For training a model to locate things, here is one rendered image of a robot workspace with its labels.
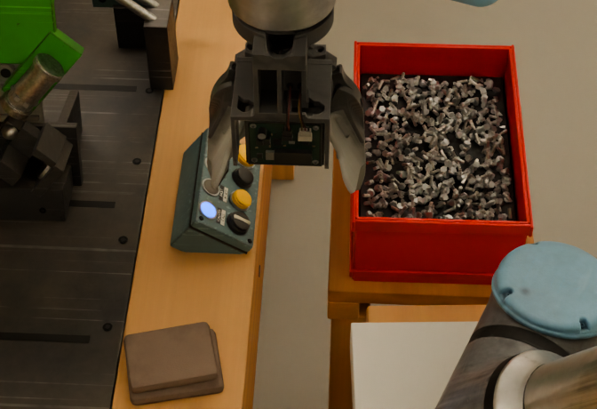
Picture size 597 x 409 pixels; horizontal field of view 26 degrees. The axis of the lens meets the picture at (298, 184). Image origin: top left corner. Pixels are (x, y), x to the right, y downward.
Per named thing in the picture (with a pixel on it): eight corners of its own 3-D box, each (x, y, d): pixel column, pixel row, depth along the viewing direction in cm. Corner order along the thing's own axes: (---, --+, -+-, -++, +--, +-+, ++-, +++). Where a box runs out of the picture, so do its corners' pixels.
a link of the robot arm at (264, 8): (229, -84, 89) (348, -80, 89) (232, -31, 92) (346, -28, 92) (220, -13, 84) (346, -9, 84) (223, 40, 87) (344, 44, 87)
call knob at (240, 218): (247, 220, 151) (252, 214, 150) (245, 237, 150) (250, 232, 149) (228, 211, 150) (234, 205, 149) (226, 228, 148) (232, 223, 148)
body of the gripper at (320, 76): (229, 172, 95) (221, 50, 86) (238, 90, 101) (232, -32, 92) (332, 175, 95) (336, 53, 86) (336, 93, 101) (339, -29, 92)
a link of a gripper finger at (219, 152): (178, 214, 102) (225, 144, 96) (185, 159, 106) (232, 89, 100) (213, 228, 103) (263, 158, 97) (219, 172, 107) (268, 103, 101)
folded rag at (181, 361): (215, 333, 143) (213, 317, 141) (225, 394, 138) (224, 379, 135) (124, 346, 142) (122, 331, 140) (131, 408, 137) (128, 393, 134)
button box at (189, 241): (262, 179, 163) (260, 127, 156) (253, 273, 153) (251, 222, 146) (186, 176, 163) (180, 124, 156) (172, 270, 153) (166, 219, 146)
